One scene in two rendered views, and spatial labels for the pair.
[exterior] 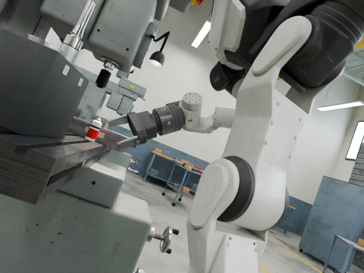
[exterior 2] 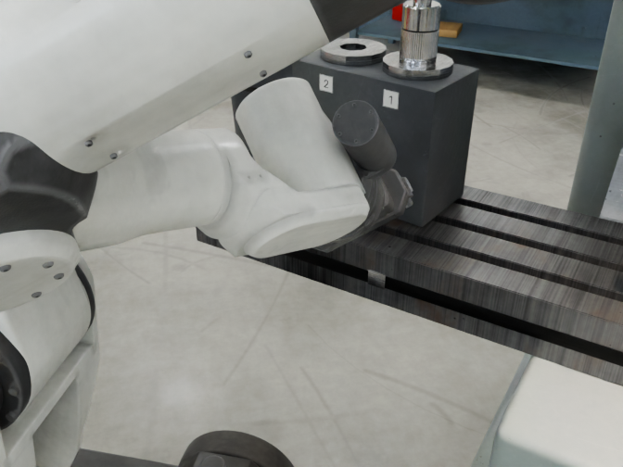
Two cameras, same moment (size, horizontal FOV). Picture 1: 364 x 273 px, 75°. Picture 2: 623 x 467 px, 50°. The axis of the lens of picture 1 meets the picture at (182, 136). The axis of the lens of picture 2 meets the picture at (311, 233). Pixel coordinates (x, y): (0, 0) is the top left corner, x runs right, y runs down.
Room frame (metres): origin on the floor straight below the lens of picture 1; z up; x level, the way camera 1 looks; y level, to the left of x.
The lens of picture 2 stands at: (1.10, -0.35, 1.41)
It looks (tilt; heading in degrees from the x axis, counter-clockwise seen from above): 31 degrees down; 132
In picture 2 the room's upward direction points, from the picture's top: straight up
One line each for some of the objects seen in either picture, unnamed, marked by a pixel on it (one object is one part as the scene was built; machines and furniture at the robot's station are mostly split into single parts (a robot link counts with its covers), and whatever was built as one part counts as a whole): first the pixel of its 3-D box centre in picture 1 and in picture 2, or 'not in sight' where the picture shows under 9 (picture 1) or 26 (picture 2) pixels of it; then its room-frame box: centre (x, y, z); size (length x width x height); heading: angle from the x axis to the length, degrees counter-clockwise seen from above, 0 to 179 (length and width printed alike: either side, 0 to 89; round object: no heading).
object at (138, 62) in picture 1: (145, 45); not in sight; (1.06, 0.31, 1.45); 0.04 x 0.04 x 0.21; 11
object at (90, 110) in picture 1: (91, 112); not in sight; (1.10, 0.43, 1.07); 0.06 x 0.05 x 0.06; 11
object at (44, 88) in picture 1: (39, 90); (380, 124); (0.59, 0.37, 1.06); 0.22 x 0.12 x 0.20; 4
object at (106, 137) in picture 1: (92, 126); not in sight; (1.11, 0.40, 1.01); 0.35 x 0.15 x 0.11; 101
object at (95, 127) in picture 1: (95, 128); not in sight; (0.99, 0.35, 1.01); 0.04 x 0.04 x 0.11
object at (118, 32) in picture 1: (123, 29); not in sight; (1.04, 0.42, 1.47); 0.21 x 0.19 x 0.32; 11
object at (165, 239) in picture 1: (158, 236); not in sight; (1.13, -0.07, 0.66); 0.16 x 0.12 x 0.12; 101
